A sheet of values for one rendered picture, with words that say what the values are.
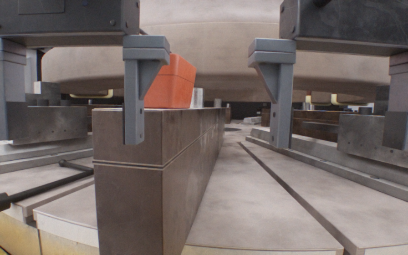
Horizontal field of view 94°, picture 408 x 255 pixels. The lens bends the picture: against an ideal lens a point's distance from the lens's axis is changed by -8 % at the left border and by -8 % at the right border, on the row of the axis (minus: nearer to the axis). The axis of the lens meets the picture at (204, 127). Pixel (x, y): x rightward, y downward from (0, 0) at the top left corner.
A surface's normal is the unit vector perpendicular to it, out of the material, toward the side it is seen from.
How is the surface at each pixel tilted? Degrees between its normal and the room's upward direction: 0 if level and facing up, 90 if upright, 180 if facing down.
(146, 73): 90
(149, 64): 90
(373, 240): 0
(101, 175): 90
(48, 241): 90
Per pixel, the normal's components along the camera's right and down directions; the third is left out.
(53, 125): 0.85, 0.07
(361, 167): -0.97, 0.00
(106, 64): -0.37, 0.08
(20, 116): 1.00, 0.03
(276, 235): 0.03, -0.99
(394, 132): -1.00, -0.03
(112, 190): -0.15, 0.10
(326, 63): 0.09, 0.11
